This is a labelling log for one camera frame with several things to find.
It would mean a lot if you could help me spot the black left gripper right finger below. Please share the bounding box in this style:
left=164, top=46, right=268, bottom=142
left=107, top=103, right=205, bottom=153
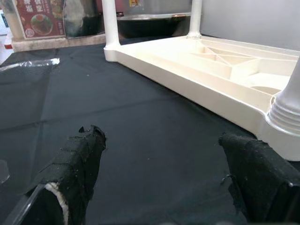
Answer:
left=218, top=132, right=300, bottom=225

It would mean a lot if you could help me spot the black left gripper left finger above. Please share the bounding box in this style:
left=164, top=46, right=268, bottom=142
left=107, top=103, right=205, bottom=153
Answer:
left=4, top=125, right=107, bottom=225

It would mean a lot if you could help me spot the white plastic table leg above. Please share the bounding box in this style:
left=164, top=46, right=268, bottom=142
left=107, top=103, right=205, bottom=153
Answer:
left=264, top=67, right=300, bottom=136
left=101, top=0, right=121, bottom=50
left=187, top=0, right=203, bottom=39

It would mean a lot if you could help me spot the white plastic table top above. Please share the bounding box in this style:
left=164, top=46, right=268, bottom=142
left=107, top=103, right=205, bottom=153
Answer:
left=103, top=35, right=300, bottom=162

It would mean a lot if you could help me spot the black tablecloth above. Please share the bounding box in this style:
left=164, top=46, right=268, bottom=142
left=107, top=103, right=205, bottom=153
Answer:
left=0, top=36, right=300, bottom=225

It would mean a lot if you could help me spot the orange lid storage box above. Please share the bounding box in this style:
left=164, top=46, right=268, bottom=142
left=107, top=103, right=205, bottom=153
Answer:
left=14, top=0, right=68, bottom=40

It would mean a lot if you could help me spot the black wok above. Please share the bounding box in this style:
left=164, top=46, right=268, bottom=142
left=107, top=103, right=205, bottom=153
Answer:
left=116, top=13, right=190, bottom=39

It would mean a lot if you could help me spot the clear plastic storage box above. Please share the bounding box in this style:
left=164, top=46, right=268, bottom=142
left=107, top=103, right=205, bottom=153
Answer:
left=117, top=0, right=193, bottom=16

